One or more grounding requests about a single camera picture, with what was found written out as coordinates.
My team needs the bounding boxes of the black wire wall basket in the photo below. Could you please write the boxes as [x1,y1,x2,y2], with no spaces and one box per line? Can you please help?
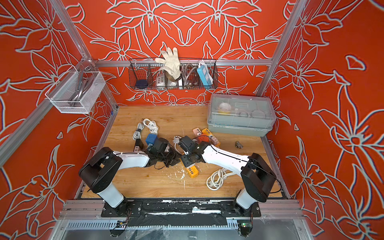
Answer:
[129,58,219,90]

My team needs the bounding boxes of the yellow power strip white cable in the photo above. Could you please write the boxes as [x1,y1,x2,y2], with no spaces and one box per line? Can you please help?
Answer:
[172,135,200,179]

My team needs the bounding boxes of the white wire mesh basket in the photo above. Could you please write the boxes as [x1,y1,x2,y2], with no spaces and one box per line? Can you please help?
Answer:
[45,67,106,114]

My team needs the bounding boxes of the dark blue round object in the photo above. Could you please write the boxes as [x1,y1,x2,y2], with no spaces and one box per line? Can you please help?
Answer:
[135,79,149,90]

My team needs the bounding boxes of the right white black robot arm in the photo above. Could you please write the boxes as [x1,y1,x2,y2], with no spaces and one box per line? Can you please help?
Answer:
[178,136,278,210]

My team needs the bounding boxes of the small grey metal clip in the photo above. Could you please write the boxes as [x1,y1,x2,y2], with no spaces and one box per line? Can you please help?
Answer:
[235,141,244,149]

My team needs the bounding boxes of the light blue power strip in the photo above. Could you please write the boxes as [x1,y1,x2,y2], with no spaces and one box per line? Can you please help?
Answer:
[197,61,214,89]

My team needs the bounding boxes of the white work glove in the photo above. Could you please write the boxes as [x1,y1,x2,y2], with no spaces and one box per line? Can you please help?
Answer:
[155,47,181,80]

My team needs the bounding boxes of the red cube plug adapter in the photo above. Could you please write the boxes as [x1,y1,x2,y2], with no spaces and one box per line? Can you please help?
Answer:
[195,135,211,144]

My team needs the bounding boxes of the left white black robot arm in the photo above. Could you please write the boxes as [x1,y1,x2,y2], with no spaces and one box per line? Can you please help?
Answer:
[79,138,181,209]

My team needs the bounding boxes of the blue cube plug adapter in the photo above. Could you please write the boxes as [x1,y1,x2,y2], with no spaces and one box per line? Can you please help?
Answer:
[146,134,158,146]

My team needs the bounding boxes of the grey lidded plastic box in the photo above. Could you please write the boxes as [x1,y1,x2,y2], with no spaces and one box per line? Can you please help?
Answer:
[207,94,277,137]

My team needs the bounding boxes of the white grey coiled cables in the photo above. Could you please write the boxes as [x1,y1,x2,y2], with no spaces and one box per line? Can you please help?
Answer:
[132,118,160,141]

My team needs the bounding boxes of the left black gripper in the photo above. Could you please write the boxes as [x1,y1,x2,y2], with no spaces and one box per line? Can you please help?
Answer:
[157,148,181,168]

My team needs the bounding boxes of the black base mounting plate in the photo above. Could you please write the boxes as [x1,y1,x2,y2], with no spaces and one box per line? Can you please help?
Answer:
[101,199,262,218]

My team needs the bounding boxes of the yellow strip with pink plug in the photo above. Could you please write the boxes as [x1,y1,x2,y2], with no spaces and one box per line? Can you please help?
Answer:
[202,128,221,147]

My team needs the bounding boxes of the black power strip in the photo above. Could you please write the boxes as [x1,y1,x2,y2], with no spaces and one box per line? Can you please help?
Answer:
[134,139,144,153]

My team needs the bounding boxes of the white socket in basket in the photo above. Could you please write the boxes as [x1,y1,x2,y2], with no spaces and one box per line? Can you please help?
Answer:
[156,73,166,90]

